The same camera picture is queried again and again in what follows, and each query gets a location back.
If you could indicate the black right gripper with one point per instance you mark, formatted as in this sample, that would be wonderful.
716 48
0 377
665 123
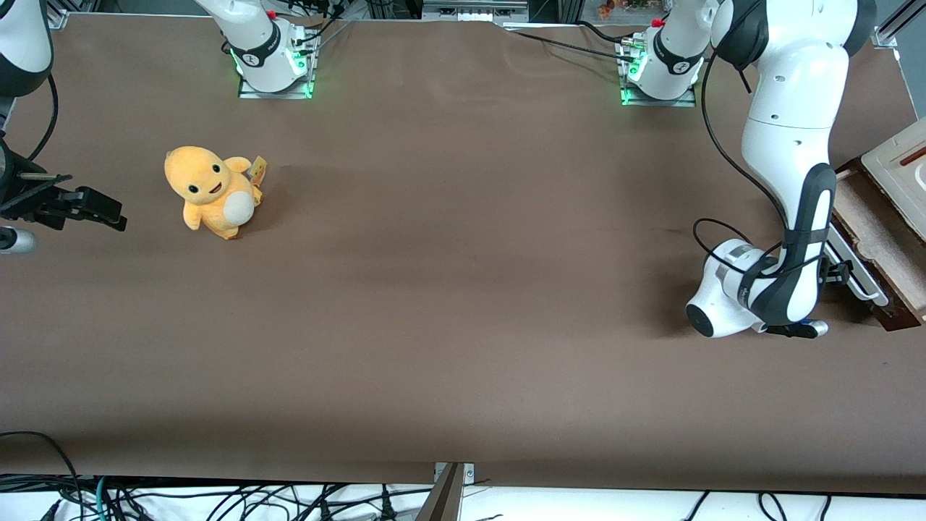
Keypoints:
29 202

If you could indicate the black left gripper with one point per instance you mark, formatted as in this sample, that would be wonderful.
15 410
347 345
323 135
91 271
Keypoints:
843 273

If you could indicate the dark brown wooden drawer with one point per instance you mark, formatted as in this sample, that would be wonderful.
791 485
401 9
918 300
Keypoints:
879 231

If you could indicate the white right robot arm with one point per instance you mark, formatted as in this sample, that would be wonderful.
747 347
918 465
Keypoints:
260 54

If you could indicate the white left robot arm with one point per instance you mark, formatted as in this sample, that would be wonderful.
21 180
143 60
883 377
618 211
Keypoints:
788 108

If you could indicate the yellow plush toy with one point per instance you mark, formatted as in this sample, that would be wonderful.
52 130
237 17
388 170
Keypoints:
210 188

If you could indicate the small orange object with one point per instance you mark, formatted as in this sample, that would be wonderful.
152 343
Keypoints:
606 9

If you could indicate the brown table cover sheet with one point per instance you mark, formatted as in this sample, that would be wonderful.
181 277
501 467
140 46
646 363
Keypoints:
463 289

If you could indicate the grey equipment box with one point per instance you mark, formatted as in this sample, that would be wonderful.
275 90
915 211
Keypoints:
474 9

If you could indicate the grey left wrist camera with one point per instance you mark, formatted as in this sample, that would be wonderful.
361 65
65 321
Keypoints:
814 329

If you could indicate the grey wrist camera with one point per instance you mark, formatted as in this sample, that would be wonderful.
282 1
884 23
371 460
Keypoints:
14 241
814 329

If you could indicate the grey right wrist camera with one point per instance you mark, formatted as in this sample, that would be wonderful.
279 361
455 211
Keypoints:
14 241

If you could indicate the aluminium frame rail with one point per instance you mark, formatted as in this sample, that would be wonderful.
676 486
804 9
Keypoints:
886 37
58 20

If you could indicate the small metal bracket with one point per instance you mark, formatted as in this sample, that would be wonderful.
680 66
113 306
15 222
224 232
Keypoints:
469 472

